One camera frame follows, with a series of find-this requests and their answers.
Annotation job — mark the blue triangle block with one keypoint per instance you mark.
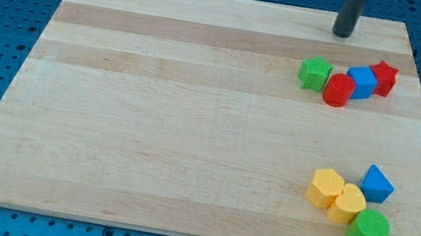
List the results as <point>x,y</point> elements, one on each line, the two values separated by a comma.
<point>375,186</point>

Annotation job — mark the yellow heart block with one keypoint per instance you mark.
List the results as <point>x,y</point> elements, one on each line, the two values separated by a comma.
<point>347,205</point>

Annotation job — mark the wooden board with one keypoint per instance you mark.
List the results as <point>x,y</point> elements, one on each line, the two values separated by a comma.
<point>186,118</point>

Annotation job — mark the red cylinder block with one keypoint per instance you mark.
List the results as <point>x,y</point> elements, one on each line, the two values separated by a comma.
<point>339,89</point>

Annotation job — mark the green star block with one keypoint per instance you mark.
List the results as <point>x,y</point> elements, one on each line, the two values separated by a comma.
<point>314,73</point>

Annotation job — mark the red star block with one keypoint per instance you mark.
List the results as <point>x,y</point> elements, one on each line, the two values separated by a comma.
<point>386,78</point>

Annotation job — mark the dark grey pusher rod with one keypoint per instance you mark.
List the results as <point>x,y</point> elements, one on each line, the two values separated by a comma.
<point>347,18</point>

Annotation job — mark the blue cube block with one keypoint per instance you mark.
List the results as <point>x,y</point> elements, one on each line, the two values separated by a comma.
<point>365,82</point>

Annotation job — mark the yellow hexagon block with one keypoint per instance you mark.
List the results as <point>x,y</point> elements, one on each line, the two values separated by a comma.
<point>326,185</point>

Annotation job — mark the green cylinder block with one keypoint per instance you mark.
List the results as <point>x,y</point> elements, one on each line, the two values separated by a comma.
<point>369,222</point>

